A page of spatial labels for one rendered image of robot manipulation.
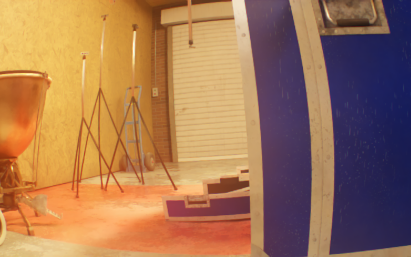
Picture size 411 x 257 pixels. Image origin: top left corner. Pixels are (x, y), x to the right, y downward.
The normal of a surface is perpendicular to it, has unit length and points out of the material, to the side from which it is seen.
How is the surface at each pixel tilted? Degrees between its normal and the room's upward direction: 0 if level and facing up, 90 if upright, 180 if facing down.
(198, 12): 90
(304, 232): 90
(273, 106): 90
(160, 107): 90
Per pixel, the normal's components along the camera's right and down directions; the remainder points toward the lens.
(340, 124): -0.49, 0.03
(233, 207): -0.21, 0.00
